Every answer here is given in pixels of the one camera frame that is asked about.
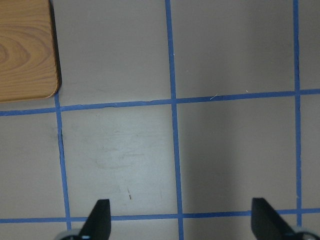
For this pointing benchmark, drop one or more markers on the wooden tray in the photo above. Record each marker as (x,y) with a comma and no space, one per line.
(29,60)

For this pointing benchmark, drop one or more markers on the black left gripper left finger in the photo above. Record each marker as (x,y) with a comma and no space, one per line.
(98,224)

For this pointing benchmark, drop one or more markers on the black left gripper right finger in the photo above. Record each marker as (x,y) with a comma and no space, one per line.
(267,224)

